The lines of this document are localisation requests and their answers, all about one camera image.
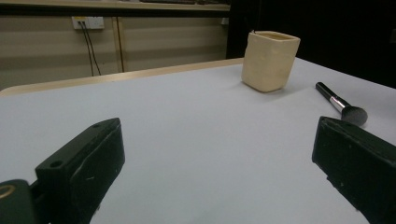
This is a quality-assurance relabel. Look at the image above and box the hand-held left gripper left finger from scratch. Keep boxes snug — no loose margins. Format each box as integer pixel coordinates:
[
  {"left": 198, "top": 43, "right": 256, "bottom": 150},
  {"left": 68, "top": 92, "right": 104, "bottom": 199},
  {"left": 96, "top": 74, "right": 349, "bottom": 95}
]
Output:
[{"left": 35, "top": 117, "right": 126, "bottom": 224}]

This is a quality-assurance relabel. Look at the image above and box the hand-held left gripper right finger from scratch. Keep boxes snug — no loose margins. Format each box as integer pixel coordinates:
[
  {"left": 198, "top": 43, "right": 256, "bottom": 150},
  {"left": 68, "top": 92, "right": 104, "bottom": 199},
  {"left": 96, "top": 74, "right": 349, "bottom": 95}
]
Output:
[{"left": 311, "top": 116, "right": 396, "bottom": 224}]

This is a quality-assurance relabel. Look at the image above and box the cream square cup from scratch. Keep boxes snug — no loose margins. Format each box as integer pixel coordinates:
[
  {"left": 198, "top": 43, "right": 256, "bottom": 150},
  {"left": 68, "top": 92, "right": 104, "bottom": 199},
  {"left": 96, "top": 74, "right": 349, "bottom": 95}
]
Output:
[{"left": 241, "top": 30, "right": 302, "bottom": 93}]

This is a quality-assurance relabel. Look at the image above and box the thick black powder brush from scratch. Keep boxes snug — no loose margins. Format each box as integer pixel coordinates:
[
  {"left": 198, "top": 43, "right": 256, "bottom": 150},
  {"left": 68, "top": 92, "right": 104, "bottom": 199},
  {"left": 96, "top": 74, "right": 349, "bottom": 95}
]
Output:
[{"left": 315, "top": 81, "right": 369, "bottom": 127}]

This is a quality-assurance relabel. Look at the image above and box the white table mat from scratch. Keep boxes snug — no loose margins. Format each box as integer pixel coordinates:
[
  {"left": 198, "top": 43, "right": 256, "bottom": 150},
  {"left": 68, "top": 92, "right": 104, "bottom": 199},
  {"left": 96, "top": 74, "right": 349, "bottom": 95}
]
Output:
[{"left": 0, "top": 57, "right": 396, "bottom": 224}]

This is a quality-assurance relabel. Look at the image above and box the black curtain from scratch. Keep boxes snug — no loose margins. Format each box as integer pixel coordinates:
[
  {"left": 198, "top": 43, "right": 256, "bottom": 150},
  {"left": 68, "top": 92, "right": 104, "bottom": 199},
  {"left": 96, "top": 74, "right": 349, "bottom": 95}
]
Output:
[{"left": 226, "top": 0, "right": 396, "bottom": 90}]

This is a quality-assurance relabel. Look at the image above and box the black power cable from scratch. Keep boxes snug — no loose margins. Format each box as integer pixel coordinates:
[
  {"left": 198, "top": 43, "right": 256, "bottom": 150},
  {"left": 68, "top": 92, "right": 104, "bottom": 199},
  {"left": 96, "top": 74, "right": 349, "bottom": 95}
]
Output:
[
  {"left": 78, "top": 21, "right": 95, "bottom": 77},
  {"left": 81, "top": 21, "right": 103, "bottom": 77}
]

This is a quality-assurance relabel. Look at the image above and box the white wall socket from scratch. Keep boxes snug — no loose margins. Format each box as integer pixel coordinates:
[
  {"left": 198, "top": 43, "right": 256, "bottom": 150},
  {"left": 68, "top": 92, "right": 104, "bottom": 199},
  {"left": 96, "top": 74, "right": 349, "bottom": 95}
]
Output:
[{"left": 71, "top": 16, "right": 106, "bottom": 31}]

